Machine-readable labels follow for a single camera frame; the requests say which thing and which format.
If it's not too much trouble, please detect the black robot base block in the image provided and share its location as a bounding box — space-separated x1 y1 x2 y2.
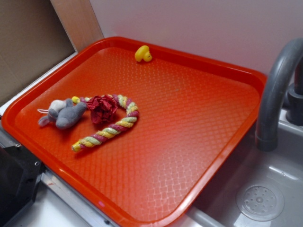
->
0 144 44 227

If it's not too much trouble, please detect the crumpled red paper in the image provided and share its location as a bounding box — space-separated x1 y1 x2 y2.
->
86 95 118 124

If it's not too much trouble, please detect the orange plastic tray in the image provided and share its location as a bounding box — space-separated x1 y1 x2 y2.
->
2 37 267 227

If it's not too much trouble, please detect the yellow rubber duck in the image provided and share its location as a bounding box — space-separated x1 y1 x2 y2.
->
135 45 152 62

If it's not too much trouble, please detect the grey plush mouse toy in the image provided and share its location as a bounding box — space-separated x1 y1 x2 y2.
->
38 98 87 130

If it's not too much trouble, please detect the grey sink faucet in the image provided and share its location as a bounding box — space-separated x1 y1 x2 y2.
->
255 38 303 151

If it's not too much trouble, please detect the grey plastic sink basin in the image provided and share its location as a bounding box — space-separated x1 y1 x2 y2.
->
186 110 303 227

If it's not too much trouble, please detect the brown cardboard panel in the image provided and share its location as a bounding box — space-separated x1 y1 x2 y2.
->
0 0 75 105

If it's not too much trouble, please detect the round sink drain cover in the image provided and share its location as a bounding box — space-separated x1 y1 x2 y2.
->
236 181 285 222

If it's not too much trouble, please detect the twisted multicolour rope toy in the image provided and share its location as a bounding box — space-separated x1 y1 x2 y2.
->
71 94 139 152

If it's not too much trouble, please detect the dark faucet handle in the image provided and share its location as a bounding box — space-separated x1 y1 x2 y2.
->
286 59 303 126

